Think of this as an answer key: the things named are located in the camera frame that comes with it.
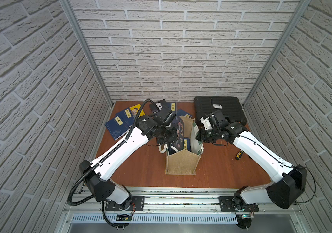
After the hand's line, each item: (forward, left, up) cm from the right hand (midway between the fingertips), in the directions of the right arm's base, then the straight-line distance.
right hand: (197, 137), depth 78 cm
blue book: (+3, +4, -13) cm, 14 cm away
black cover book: (+41, +19, -18) cm, 49 cm away
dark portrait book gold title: (-4, +10, +1) cm, 11 cm away
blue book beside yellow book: (+32, +46, -16) cm, 59 cm away
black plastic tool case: (+33, -35, -13) cm, 50 cm away
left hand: (-3, +10, +7) cm, 13 cm away
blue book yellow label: (+35, +5, -18) cm, 40 cm away
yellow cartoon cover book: (+39, +42, -17) cm, 60 cm away
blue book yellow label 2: (+42, +11, -17) cm, 47 cm away
